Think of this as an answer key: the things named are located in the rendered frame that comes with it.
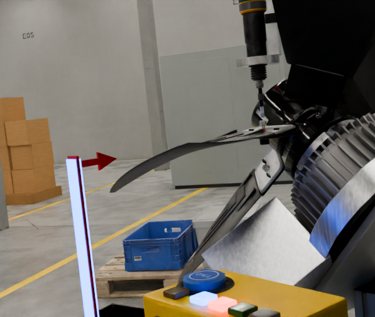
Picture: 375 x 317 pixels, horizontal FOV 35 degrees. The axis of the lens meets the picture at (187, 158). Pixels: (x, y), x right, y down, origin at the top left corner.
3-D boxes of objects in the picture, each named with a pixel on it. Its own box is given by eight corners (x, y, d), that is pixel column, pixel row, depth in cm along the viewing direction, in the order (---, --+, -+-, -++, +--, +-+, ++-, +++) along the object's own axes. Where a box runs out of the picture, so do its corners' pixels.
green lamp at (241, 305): (259, 312, 47) (258, 305, 47) (242, 319, 46) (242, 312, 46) (243, 307, 49) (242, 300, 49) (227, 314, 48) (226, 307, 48)
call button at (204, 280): (235, 289, 55) (233, 271, 55) (203, 301, 53) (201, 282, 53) (207, 282, 59) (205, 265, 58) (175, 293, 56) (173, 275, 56)
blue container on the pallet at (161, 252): (200, 247, 452) (197, 218, 450) (181, 270, 393) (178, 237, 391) (149, 249, 462) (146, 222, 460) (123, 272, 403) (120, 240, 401)
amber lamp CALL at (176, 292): (190, 295, 53) (190, 288, 53) (174, 300, 52) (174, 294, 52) (178, 291, 55) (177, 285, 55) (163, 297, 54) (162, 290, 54)
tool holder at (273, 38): (294, 61, 97) (289, 0, 97) (289, 60, 91) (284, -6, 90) (240, 68, 100) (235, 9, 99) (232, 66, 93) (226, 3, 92)
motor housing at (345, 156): (394, 247, 105) (343, 197, 112) (473, 148, 92) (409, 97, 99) (311, 282, 90) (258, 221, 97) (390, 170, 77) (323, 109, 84)
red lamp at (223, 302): (238, 306, 49) (237, 299, 49) (222, 312, 48) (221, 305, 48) (223, 302, 51) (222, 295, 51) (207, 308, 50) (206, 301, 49)
